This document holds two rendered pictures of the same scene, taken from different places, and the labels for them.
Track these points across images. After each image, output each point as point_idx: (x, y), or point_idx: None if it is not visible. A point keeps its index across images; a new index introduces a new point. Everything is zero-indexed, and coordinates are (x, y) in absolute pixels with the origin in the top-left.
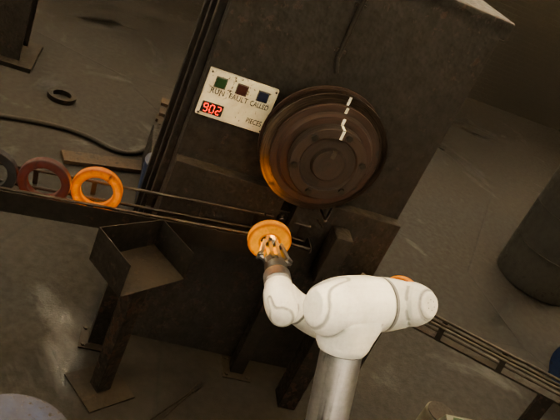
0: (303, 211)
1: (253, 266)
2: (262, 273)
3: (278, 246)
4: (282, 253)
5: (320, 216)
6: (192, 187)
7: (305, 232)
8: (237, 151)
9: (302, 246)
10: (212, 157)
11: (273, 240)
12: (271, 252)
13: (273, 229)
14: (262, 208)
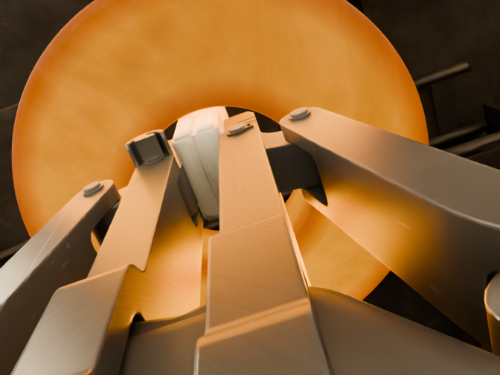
0: (402, 27)
1: (381, 303)
2: (422, 308)
3: (259, 152)
4: (357, 213)
5: (474, 2)
6: (12, 202)
7: (460, 97)
8: (54, 0)
9: (492, 135)
10: (13, 78)
11: (203, 142)
12: (45, 325)
13: (142, 49)
14: (263, 117)
